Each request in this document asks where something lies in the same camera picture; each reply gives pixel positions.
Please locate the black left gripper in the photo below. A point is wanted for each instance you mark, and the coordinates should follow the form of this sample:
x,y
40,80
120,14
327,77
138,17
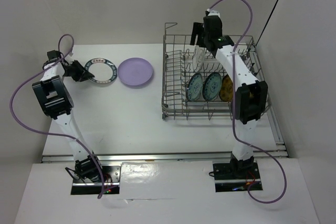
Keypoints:
x,y
82,73

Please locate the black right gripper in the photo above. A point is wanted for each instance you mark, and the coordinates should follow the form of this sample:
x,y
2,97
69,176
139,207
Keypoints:
x,y
197,29

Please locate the white plate blue rim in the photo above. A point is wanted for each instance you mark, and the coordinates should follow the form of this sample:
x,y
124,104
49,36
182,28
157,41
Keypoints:
x,y
103,70

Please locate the white plate dark rim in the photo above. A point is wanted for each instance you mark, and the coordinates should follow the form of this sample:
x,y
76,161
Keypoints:
x,y
198,58

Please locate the purple plastic plate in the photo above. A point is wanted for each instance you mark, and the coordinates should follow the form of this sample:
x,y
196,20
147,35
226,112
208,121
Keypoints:
x,y
135,72

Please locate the teal blue floral plate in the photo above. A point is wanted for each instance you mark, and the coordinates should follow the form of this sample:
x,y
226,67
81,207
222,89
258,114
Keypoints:
x,y
194,87

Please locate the yellow patterned plate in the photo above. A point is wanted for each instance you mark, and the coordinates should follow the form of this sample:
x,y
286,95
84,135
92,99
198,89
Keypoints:
x,y
226,91

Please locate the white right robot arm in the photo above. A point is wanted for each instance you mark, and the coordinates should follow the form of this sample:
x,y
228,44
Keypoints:
x,y
249,93

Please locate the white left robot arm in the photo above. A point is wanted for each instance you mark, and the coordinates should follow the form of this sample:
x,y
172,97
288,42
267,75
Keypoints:
x,y
56,103

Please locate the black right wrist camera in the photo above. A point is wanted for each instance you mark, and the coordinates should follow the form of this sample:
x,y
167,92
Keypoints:
x,y
218,26

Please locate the grey wire dish rack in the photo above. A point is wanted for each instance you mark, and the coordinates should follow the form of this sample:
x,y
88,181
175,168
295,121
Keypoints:
x,y
177,71

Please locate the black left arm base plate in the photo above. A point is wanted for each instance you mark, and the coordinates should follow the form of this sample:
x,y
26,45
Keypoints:
x,y
111,175

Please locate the aluminium table edge rail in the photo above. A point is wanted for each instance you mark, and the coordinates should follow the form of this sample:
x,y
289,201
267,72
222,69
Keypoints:
x,y
153,139

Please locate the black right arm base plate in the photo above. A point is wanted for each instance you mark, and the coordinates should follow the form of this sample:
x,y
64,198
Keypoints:
x,y
226,181

